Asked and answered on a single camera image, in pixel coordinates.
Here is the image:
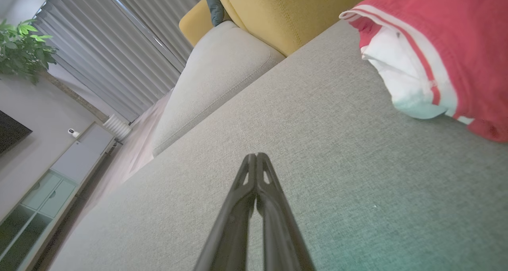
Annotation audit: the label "small yellow sofa back cushion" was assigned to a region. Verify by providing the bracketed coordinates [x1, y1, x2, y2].
[178, 0, 225, 48]

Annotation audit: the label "low grey green cabinet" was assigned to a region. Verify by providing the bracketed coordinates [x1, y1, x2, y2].
[0, 122, 118, 271]

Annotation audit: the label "grey sofa chaise seat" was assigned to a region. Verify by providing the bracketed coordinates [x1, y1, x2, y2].
[47, 19, 508, 271]

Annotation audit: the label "black television screen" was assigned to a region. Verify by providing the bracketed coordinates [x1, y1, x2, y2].
[0, 110, 33, 157]

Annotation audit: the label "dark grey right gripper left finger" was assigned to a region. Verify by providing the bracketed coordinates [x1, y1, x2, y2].
[194, 153, 258, 271]

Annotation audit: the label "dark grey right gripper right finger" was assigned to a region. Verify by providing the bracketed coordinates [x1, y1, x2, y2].
[256, 152, 317, 271]

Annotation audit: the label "grey sofa seat cushion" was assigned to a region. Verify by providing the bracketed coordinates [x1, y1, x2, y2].
[152, 21, 287, 158]

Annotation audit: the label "red and white jersey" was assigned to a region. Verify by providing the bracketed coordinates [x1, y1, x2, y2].
[339, 0, 508, 144]

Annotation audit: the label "large yellow sofa back cushion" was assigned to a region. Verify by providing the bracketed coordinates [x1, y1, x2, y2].
[216, 0, 392, 58]

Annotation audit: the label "grey pleated curtains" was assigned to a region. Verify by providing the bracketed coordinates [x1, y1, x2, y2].
[33, 0, 208, 123]

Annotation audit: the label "teal throw pillow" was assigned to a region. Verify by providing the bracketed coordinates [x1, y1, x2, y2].
[203, 0, 232, 28]

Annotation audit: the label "green plant with brown trunk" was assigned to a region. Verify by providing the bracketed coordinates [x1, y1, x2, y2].
[0, 19, 108, 121]

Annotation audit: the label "white ribbed plant pot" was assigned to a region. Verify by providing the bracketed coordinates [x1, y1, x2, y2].
[103, 114, 132, 141]

